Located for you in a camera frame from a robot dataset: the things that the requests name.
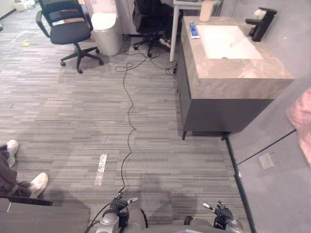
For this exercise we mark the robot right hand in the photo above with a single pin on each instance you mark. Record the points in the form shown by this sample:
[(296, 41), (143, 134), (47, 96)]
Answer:
[(223, 213)]

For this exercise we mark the beige cup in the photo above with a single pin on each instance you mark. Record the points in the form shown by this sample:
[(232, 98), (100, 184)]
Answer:
[(206, 11)]

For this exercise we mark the black mesh office chair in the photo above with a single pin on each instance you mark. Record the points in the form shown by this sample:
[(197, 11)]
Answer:
[(69, 31)]

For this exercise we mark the robot right arm silver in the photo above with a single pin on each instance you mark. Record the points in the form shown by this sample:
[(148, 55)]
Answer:
[(234, 225)]

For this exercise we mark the blue white toothpaste tube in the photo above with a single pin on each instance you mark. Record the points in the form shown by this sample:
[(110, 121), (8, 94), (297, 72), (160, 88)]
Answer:
[(193, 30)]

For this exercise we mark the black faucet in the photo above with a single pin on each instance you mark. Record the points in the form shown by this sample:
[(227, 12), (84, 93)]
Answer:
[(261, 26)]

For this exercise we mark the yellow paper note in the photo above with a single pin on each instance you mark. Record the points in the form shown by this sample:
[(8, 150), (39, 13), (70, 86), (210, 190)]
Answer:
[(25, 44)]

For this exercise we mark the dark grey floor box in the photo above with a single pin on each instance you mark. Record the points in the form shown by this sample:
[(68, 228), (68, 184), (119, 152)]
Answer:
[(43, 218)]

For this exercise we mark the marble top wash cabinet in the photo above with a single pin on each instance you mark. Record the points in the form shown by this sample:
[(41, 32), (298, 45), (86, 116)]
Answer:
[(218, 114)]

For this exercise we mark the white sink basin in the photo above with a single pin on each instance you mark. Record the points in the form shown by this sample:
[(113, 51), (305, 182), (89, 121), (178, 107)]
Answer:
[(226, 43)]

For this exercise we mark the pink towel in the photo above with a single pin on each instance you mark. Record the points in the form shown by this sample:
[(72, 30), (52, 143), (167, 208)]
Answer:
[(302, 121)]

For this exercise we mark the white floor power strip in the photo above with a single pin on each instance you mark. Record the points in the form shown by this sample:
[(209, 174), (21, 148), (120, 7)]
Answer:
[(164, 41)]

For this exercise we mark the robot torso grey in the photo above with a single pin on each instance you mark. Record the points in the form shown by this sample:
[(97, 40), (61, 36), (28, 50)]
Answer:
[(167, 228)]

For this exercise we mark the white table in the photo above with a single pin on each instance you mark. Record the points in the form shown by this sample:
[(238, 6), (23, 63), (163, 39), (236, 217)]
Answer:
[(173, 36)]

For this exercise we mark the person's leg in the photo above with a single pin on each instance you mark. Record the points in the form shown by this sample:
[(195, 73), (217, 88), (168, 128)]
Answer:
[(9, 177)]

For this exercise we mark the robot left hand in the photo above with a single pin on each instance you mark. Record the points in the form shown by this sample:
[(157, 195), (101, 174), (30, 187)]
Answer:
[(118, 205)]

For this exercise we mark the robot dark foot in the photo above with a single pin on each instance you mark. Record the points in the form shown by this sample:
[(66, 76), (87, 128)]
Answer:
[(187, 220)]

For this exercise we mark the black office chair with cloth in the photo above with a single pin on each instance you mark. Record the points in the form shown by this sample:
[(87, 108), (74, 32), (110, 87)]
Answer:
[(151, 19)]

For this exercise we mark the grey wall plate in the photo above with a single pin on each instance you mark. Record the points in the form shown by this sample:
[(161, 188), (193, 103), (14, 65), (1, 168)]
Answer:
[(266, 161)]

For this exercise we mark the robot left arm silver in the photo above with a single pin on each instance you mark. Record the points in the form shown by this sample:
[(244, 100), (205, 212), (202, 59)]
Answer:
[(109, 221)]

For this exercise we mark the white toilet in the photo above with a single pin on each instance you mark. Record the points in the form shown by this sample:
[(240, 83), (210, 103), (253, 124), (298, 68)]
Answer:
[(107, 34)]

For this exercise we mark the white tape strip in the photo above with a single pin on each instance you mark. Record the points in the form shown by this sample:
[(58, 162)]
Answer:
[(101, 170)]

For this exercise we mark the person's white shoe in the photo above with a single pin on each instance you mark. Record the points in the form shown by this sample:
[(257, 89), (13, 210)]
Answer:
[(40, 183), (12, 150)]

